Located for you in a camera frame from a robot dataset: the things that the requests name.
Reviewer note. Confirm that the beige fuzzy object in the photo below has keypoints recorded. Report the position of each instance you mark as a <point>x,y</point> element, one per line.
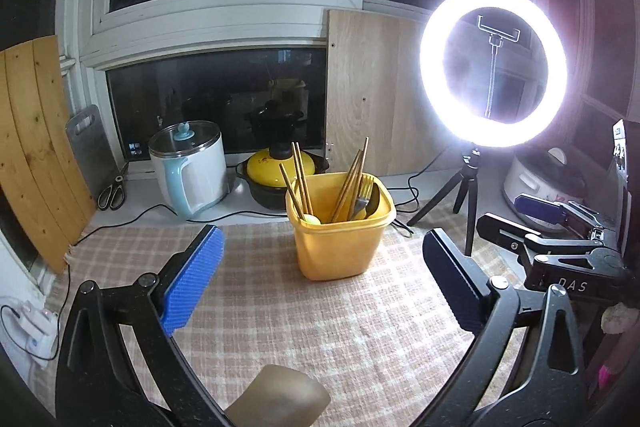
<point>617,317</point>

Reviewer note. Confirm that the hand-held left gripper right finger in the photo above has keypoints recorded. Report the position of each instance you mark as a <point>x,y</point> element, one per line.
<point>452,282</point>

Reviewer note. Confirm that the white power strip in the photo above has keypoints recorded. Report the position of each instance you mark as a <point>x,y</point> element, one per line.
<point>35,329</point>

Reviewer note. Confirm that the white window frame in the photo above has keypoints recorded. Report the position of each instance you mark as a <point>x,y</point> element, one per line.
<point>215,17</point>

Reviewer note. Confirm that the green plastic spoon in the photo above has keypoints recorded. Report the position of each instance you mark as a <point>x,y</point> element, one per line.
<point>312,220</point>

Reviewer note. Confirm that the yellow plastic container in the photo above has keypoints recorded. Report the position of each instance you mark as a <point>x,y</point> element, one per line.
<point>335,252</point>

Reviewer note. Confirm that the white floral rice cooker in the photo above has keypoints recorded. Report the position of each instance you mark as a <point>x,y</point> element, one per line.
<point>530,187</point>

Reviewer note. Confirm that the black scissors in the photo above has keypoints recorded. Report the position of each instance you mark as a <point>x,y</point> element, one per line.
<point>119,179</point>

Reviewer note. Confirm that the grey cutting board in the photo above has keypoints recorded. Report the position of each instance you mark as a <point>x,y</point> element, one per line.
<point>90,152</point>

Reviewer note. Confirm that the pine wooden board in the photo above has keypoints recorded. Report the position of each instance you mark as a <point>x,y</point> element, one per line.
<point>35,147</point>

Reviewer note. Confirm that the pink object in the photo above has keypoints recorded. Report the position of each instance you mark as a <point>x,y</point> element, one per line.
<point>606,377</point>

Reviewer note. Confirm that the plywood panel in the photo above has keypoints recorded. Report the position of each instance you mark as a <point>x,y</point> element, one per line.
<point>370,107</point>

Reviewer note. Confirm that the plaid tablecloth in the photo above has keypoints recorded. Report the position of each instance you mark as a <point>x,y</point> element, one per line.
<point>350,332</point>

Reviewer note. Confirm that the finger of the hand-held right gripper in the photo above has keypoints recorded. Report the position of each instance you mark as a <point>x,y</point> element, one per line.
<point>505,229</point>
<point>537,206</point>

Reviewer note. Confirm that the white and blue electric kettle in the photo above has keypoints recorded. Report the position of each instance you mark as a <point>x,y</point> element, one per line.
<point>205,177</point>

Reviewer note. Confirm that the black pot with yellow lid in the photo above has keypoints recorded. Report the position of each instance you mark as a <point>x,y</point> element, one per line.
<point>265,167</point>

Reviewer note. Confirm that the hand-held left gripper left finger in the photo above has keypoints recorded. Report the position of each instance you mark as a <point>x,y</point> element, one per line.
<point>192,277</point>

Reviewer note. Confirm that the metal fork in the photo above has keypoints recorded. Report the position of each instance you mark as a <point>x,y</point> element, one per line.
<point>366,187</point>

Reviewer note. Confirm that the tan rounded object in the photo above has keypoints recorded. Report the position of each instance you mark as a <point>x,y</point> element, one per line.
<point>280,397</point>

